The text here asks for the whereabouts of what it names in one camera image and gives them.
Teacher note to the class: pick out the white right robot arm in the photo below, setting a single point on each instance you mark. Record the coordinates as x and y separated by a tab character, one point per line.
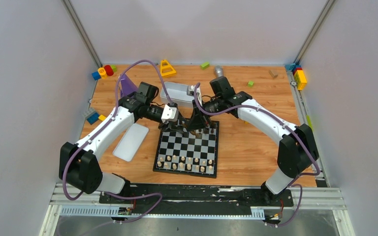
296	143

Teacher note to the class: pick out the brown wooden block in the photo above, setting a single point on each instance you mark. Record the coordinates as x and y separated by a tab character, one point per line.
273	73

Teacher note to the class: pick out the purple metronome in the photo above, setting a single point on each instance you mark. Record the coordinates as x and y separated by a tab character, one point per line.
126	86

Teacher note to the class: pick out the white rectangular box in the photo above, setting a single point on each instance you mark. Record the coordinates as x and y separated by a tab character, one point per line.
178	94

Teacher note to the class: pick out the blue block left edge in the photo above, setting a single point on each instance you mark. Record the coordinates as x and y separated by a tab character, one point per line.
91	119

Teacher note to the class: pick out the yellow cylinder block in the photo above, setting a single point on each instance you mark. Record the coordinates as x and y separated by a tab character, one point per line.
102	73

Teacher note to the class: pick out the yellow triangular toy block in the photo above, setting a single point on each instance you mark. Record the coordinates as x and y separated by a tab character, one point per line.
166	69

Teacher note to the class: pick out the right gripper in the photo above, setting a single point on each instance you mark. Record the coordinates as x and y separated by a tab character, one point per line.
199	120

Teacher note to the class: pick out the red cylinder block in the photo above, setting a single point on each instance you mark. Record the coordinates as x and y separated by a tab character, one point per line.
109	70

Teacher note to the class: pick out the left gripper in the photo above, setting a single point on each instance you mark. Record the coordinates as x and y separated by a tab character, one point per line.
173	123

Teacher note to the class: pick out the silver microphone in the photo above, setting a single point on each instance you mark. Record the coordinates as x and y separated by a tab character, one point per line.
218	71

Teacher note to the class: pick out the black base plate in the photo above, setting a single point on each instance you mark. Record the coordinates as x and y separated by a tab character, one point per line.
208	199

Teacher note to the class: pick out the small yellow block left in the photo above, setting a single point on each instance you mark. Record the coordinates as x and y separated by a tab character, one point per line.
102	117

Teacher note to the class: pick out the stacked coloured blocks right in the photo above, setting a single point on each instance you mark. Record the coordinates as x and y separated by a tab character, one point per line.
298	74

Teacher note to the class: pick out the black white chessboard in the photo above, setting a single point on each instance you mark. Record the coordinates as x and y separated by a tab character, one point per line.
189	154

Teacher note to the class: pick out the green block near wall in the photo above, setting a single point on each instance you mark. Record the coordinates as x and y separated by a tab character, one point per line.
204	65

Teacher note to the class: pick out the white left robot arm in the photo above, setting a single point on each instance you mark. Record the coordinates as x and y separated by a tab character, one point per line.
79	161

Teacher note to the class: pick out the blue toy block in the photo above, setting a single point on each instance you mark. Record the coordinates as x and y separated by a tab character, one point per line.
96	76

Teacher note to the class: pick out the white box lid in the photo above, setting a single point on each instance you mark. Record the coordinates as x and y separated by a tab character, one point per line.
130	142

